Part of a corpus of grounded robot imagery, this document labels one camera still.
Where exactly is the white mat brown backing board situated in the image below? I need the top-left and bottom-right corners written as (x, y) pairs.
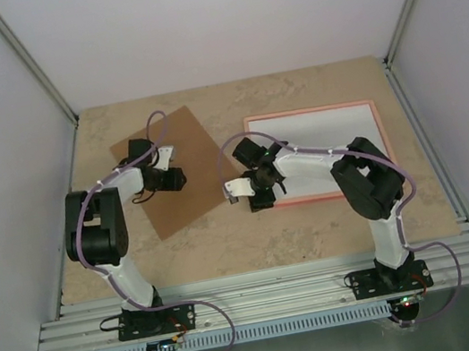
top-left (124, 107), bottom-right (225, 241)

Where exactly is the sunset landscape photo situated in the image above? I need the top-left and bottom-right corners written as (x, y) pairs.
top-left (247, 98), bottom-right (396, 206)

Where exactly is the pink picture frame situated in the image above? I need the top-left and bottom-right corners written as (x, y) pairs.
top-left (241, 92), bottom-right (404, 214)

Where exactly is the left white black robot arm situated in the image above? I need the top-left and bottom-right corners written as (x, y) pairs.
top-left (64, 138), bottom-right (189, 341)

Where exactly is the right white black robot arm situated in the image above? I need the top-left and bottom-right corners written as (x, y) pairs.
top-left (224, 136), bottom-right (414, 292)

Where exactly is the left circuit board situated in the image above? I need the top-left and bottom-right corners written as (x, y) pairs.
top-left (145, 334), bottom-right (184, 351)

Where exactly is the circuit board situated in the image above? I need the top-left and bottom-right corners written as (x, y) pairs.
top-left (145, 334), bottom-right (184, 351)
top-left (392, 292), bottom-right (424, 309)

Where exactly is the right circuit board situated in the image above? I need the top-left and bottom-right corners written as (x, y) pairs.
top-left (392, 292), bottom-right (424, 309)

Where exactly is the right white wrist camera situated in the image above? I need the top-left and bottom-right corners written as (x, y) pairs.
top-left (223, 177), bottom-right (256, 204)

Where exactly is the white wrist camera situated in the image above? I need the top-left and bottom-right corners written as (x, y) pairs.
top-left (223, 177), bottom-right (256, 204)
top-left (153, 145), bottom-right (176, 171)

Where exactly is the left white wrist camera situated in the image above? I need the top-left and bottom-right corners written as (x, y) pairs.
top-left (153, 145), bottom-right (176, 171)

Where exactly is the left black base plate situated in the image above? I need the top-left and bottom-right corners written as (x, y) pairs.
top-left (117, 305), bottom-right (195, 342)

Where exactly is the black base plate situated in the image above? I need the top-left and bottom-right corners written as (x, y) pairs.
top-left (344, 260), bottom-right (434, 300)
top-left (117, 305), bottom-right (195, 342)

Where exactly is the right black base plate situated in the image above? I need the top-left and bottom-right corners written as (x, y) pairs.
top-left (344, 260), bottom-right (434, 300)

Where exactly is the aluminium rail platform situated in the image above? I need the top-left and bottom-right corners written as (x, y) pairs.
top-left (38, 233), bottom-right (469, 351)

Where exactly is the blue slotted cable duct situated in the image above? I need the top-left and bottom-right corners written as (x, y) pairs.
top-left (98, 301), bottom-right (391, 351)

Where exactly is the left aluminium corner post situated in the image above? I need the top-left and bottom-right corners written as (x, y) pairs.
top-left (0, 13), bottom-right (79, 127)

